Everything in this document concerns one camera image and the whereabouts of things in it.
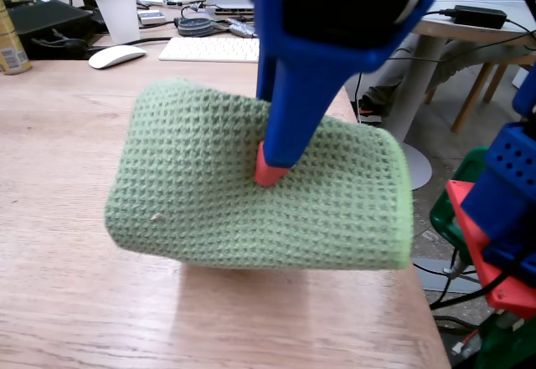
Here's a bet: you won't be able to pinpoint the black round case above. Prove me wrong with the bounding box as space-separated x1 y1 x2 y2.
176 16 218 38

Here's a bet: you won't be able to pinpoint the wooden chair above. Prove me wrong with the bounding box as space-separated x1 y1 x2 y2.
424 59 517 135

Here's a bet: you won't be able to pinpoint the black mouse cable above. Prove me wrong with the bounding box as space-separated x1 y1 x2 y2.
86 36 173 51

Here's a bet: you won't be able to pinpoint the white paper cup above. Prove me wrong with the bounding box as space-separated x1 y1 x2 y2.
91 0 142 46

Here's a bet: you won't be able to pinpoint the black power adapter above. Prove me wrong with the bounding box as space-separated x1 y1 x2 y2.
453 4 508 31

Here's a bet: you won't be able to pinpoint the black orange shoe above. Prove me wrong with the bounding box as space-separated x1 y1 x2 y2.
357 95 385 126

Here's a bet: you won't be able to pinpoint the person leg grey trousers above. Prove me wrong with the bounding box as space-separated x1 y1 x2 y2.
368 32 536 113

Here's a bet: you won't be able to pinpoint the silver crumpled adapter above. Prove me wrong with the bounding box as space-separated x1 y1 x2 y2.
227 17 259 39

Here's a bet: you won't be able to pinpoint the black box device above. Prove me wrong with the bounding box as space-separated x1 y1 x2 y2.
6 0 98 61

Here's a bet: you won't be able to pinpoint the small white box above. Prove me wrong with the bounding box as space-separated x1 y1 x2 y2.
137 8 168 26

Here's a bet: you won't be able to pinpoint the blue gripper black motor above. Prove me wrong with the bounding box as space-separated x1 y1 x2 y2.
246 0 441 188

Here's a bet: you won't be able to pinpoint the grey floor plate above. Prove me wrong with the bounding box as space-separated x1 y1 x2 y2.
412 258 483 295

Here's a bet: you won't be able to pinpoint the green waffle cloth black trim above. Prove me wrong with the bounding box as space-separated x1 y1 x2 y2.
103 78 415 272

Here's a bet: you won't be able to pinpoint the yellow drink can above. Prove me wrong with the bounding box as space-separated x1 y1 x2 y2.
0 0 33 76

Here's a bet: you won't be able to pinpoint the white keyboard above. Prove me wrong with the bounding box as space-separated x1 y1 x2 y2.
157 36 260 64

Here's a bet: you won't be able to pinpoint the white computer mouse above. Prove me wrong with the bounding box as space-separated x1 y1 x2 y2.
87 44 147 70

